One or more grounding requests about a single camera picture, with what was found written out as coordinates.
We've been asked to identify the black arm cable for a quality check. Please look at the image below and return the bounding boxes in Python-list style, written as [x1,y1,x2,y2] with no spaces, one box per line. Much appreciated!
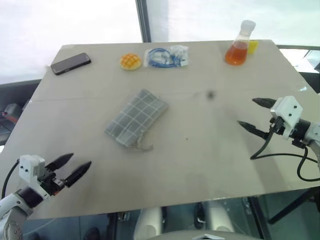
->
[1,159,21,200]
[250,117,320,182]

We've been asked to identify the white parts in plastic bag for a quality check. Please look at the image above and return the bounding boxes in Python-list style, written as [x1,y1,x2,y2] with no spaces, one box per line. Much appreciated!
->
[168,44,189,67]

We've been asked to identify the glass flask with orange liquid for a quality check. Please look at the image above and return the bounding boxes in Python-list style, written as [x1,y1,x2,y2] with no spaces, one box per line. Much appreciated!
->
[224,20,257,67]

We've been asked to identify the grey checked cloth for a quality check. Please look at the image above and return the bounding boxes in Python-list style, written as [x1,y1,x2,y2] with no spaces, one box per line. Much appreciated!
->
[104,88,169,153]

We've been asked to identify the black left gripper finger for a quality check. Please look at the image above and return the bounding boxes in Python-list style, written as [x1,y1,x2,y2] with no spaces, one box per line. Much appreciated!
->
[46,153,75,173]
[63,161,92,188]

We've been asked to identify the blue cable in plastic bag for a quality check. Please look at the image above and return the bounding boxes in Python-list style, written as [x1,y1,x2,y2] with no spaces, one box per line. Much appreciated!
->
[144,47,181,68]

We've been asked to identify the yellow block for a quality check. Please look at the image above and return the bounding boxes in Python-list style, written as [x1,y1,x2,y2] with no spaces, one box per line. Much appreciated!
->
[247,39,259,55]

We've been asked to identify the black smartphone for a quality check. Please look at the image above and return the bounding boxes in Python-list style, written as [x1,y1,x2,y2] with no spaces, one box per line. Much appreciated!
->
[50,52,92,76]

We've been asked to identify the yellow pineapple bun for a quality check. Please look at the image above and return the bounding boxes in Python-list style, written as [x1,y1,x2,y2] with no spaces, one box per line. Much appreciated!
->
[119,52,143,71]

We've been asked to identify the dark window pillar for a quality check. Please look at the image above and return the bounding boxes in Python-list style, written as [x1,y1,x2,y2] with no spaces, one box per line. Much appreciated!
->
[135,0,153,43]

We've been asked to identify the black table leg frame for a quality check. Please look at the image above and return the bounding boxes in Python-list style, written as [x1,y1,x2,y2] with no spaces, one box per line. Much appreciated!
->
[246,186,318,240]

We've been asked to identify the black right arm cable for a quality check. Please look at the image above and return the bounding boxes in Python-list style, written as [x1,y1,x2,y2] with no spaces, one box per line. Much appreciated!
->
[250,117,320,182]

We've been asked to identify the silver robot right leg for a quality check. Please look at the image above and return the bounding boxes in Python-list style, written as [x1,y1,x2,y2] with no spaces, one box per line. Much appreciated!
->
[201,199,236,234]

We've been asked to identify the silver robot left leg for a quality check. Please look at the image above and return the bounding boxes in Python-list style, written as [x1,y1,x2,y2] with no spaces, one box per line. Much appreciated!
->
[133,206,163,240]

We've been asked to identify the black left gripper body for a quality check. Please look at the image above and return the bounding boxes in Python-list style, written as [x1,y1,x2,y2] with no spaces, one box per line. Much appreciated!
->
[37,164,66,197]

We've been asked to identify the silver robot leg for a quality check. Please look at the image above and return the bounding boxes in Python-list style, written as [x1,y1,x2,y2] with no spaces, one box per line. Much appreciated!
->
[133,206,163,240]
[201,199,236,234]

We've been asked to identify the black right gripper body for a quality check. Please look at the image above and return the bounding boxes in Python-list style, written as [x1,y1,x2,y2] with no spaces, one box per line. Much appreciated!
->
[267,115,286,137]

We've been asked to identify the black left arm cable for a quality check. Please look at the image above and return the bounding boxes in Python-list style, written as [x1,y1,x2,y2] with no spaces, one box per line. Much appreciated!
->
[1,159,21,200]

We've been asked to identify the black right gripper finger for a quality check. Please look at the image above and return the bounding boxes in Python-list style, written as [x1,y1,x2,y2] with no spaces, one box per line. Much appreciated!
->
[251,97,277,109]
[237,120,271,140]

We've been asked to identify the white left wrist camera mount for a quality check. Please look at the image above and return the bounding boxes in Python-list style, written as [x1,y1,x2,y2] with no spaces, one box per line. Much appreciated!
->
[18,154,50,201]

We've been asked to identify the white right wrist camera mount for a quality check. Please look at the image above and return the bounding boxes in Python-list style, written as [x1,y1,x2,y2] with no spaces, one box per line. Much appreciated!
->
[270,95,303,140]

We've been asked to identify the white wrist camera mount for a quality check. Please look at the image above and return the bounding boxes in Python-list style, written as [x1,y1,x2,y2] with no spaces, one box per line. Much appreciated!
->
[18,154,50,201]
[270,95,303,140]

